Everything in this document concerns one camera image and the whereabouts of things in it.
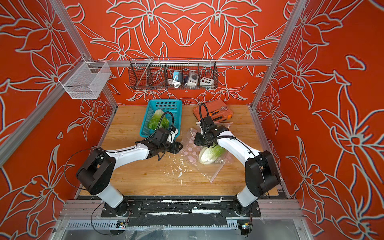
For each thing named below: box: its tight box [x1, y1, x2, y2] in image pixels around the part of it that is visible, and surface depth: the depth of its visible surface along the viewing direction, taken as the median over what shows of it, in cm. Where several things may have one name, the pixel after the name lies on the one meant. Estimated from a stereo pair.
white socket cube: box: [199, 76, 214, 86], surface depth 96 cm
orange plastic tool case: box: [193, 99, 234, 123], surface depth 111 cm
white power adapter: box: [184, 72, 199, 86], surface depth 93 cm
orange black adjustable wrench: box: [209, 106, 229, 116], surface depth 112 cm
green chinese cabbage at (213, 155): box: [199, 145, 227, 165], surface depth 86 cm
